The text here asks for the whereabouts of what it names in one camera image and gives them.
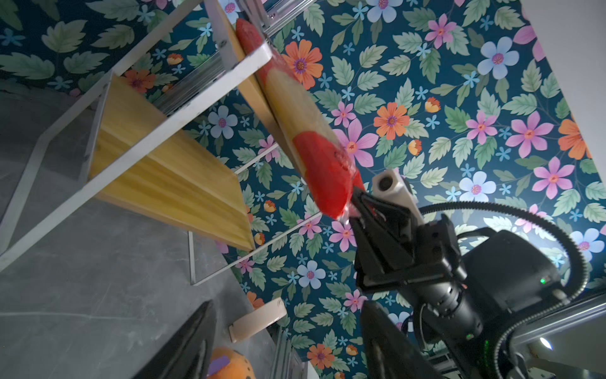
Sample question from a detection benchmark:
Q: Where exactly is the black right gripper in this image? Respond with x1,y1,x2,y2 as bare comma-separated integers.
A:
350,187,466,296

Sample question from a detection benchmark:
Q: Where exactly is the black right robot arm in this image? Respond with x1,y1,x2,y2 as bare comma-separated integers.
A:
350,187,589,378

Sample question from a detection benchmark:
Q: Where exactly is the orange shark plush toy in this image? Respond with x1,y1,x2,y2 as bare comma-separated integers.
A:
207,347,256,379

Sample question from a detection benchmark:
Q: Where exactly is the beige tape roll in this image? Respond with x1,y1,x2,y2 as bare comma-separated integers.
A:
228,298,287,344

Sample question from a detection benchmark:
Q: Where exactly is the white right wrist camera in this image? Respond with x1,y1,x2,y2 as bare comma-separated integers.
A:
372,169,425,225

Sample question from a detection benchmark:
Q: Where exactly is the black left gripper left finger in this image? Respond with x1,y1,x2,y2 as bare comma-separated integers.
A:
132,300,217,379

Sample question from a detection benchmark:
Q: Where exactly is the wooden two-tier shelf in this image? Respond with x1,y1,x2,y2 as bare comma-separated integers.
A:
0,0,328,287

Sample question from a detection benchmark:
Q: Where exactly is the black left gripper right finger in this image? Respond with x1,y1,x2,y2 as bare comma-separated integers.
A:
361,301,442,379

